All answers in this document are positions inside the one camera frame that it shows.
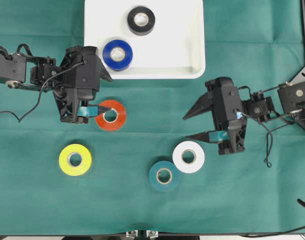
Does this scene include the blue tape roll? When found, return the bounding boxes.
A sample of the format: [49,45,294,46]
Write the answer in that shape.
[102,39,133,71]

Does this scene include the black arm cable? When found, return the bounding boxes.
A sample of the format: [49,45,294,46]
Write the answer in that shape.
[0,62,85,124]
[237,86,296,168]

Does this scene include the white plastic tray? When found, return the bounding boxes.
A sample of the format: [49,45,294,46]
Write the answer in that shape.
[84,0,206,80]

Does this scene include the red tape roll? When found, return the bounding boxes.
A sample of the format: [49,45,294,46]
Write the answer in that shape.
[95,99,127,132]

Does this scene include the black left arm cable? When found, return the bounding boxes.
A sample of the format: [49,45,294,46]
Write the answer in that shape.
[0,62,85,124]

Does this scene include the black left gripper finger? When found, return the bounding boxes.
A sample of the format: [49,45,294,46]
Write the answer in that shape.
[99,59,113,82]
[79,105,111,117]

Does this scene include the black tape roll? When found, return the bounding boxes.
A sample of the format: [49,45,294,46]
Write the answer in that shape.
[127,6,156,36]

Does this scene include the yellow tape roll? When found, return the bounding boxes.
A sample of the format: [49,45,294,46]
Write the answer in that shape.
[58,144,93,177]

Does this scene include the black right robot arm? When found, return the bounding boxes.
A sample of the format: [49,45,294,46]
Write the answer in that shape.
[183,77,305,155]

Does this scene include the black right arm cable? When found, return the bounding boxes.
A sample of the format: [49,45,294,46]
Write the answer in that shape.
[237,86,296,168]

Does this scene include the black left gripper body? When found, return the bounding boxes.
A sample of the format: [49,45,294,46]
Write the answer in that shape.
[52,46,101,124]

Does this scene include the white tape roll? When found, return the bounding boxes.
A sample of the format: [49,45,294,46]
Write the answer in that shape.
[172,141,205,174]

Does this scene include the teal tape roll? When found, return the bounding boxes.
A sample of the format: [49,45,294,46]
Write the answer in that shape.
[148,161,182,192]

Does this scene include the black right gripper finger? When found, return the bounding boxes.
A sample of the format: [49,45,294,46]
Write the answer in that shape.
[182,92,213,120]
[186,130,229,144]

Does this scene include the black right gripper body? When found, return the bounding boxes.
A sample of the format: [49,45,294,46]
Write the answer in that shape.
[205,77,247,155]

